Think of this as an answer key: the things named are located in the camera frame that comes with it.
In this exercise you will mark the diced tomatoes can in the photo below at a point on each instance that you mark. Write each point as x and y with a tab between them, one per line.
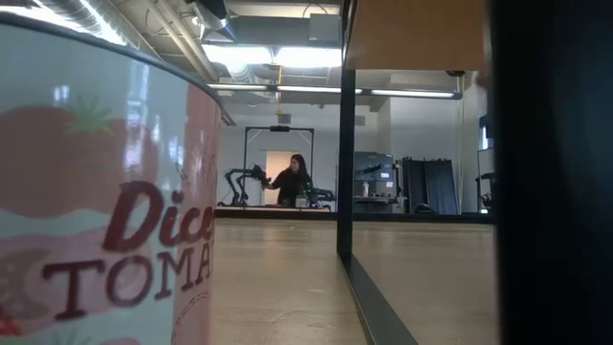
96	167

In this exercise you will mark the background black robot arm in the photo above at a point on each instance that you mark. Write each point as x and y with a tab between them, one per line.
237	184
323	195

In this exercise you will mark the person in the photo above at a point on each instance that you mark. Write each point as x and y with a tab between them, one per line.
289	184

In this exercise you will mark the small potted plant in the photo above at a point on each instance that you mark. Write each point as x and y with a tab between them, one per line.
301	201

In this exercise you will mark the small hanging grey box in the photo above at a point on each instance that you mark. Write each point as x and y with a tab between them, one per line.
284	118

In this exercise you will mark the white bottle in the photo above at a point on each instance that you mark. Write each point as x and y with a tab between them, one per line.
365	189

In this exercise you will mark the dark background monitor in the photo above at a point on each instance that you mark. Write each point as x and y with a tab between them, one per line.
376	165

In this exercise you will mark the background desk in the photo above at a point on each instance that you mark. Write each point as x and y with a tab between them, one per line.
380	201

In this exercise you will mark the long LED light bar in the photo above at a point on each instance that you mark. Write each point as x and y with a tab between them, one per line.
306	89

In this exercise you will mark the bright ceiling light panel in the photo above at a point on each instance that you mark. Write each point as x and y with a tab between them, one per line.
287	56

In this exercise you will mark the round black floor object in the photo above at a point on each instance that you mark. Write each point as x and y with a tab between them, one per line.
425	209

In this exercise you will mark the black curtain panels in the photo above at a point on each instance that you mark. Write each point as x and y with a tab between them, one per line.
431	187

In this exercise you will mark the grey ceiling box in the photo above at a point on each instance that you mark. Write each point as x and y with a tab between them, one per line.
325	29

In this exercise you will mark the black equipment stand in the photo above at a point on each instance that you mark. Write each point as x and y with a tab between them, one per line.
486	191

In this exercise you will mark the door in far wall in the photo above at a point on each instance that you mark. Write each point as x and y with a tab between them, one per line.
278	163

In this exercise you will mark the black gantry frame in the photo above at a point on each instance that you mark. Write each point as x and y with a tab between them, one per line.
280	128

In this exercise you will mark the black ceiling camera dome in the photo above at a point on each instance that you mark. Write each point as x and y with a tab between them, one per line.
455	73

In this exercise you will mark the smooth silver ceiling duct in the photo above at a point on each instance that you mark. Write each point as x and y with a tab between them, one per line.
213	19

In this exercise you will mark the dark wall screen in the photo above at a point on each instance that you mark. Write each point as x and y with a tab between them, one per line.
486	131

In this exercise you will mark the black frame wooden shelf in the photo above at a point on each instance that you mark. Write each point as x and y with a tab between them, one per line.
555	191

